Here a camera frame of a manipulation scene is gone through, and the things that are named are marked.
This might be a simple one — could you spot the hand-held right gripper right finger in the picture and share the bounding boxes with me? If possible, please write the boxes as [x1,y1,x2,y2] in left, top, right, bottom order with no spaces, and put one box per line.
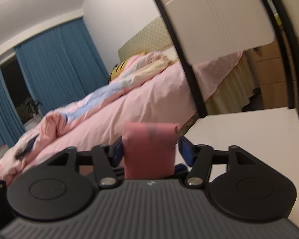
[178,137,263,186]

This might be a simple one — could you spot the pink bed blanket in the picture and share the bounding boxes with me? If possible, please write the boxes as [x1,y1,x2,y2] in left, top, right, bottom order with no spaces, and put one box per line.
[0,50,245,180]

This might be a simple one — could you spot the white chair black frame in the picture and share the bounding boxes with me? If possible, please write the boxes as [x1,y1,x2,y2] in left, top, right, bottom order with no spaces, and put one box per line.
[260,0,299,155]
[151,0,299,232]

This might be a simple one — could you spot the dark window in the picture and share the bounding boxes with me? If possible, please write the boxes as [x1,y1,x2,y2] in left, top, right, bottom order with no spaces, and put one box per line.
[0,53,44,130]

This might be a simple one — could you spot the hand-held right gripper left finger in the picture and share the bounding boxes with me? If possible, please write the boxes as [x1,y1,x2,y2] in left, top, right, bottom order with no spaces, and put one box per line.
[47,137,126,186]

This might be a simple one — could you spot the yellow tiger plush toy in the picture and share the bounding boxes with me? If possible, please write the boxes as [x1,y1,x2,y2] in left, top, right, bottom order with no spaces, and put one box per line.
[109,52,147,82]

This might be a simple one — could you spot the pink shopping bag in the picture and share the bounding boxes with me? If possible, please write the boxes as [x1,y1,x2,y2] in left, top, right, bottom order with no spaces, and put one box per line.
[122,121,180,180]

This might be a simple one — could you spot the wooden drawer cabinet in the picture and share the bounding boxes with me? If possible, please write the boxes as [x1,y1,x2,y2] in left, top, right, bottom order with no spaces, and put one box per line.
[249,37,299,110]

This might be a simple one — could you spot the cream quilted headboard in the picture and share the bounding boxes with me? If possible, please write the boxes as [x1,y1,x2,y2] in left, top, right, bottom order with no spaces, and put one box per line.
[118,15,175,61]

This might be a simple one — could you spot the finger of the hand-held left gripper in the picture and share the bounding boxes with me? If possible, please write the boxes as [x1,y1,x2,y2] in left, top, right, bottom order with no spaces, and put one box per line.
[174,164,190,176]

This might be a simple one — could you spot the cream bed skirt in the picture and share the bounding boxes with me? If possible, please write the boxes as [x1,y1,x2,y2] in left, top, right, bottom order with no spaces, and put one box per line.
[204,52,262,116]

